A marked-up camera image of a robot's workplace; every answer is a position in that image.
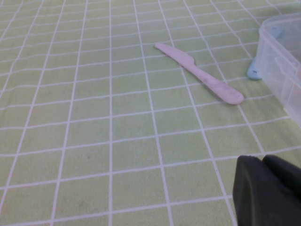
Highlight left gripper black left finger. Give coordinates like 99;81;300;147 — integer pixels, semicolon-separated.
232;155;301;226

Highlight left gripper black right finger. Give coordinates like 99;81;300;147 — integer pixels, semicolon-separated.
262;154;301;201

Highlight transparent plastic egg box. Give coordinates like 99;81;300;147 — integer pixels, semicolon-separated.
255;13;301;122

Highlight light blue plastic fork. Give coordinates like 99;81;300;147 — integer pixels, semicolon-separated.
246;25;286;81

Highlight pale pink plastic knife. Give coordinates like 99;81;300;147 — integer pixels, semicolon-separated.
154;42;245;105

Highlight green checked tablecloth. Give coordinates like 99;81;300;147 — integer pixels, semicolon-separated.
0;0;301;226

